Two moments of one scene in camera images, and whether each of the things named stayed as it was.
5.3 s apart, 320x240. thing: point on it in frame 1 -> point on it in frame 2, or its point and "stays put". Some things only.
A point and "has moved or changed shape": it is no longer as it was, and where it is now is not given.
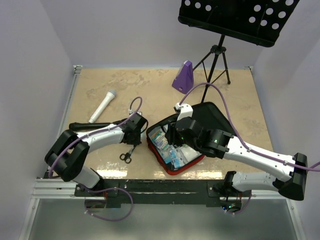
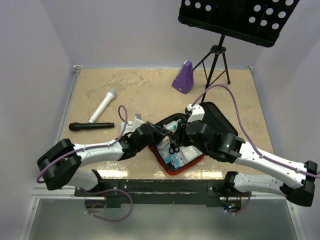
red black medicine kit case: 172,159 stays put
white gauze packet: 188,153 stays put
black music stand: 258,21 stays put
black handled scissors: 127,157 has moved or changed shape
